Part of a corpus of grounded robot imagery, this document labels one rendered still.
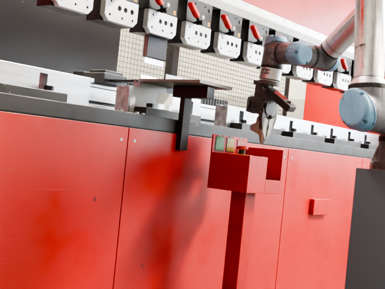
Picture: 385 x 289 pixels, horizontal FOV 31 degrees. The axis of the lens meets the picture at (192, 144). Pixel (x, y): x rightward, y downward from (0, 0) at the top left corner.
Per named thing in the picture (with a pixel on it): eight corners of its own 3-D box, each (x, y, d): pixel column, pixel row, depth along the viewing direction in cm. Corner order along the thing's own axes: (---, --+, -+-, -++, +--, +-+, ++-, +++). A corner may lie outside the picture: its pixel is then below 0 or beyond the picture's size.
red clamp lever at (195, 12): (194, 0, 245) (205, 22, 251) (185, 1, 248) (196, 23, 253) (192, 3, 244) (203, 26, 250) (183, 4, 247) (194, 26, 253)
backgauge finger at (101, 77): (134, 84, 240) (136, 69, 240) (82, 82, 256) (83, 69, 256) (157, 88, 249) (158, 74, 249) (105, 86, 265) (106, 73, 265)
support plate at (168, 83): (199, 82, 219) (200, 79, 219) (137, 81, 235) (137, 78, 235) (232, 90, 233) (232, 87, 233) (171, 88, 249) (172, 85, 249)
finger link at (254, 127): (250, 141, 242) (255, 114, 242) (264, 143, 238) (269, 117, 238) (245, 140, 240) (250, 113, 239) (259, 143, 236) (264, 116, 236)
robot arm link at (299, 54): (322, 45, 229) (301, 45, 238) (297, 39, 223) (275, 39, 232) (319, 69, 230) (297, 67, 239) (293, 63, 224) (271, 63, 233)
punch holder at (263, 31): (246, 61, 280) (250, 19, 280) (228, 61, 285) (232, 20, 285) (266, 66, 292) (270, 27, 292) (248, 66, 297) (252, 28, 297)
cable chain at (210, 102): (171, 98, 309) (172, 89, 310) (160, 97, 313) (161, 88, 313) (227, 109, 344) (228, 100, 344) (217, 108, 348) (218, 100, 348)
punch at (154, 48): (146, 62, 239) (148, 34, 239) (141, 62, 240) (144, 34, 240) (164, 67, 247) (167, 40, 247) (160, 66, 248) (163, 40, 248)
